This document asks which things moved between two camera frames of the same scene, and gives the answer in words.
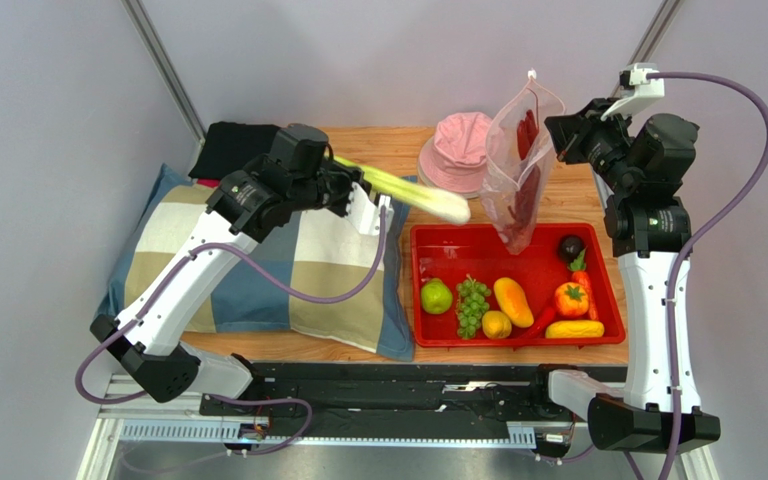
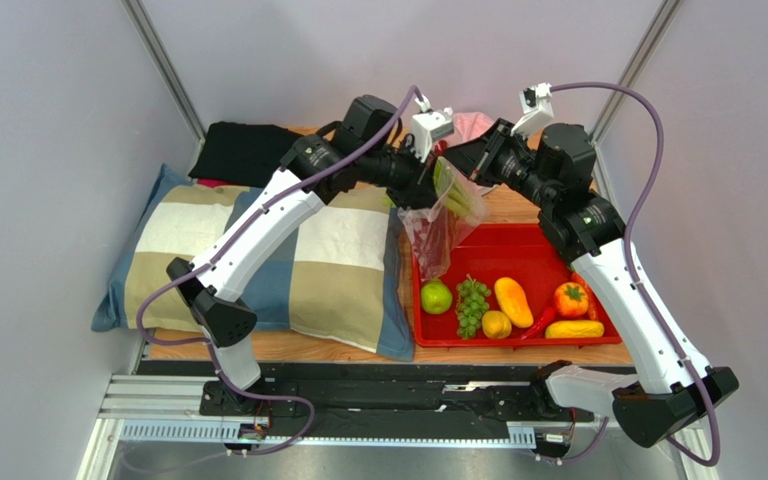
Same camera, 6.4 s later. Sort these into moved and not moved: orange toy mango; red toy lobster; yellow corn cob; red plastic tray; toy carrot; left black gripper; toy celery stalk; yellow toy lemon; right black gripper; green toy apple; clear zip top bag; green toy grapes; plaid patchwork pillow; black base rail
Moved: clear zip top bag; toy celery stalk; red toy lobster; left black gripper; right black gripper
Not moved: black base rail; yellow toy lemon; green toy grapes; green toy apple; orange toy mango; toy carrot; red plastic tray; plaid patchwork pillow; yellow corn cob
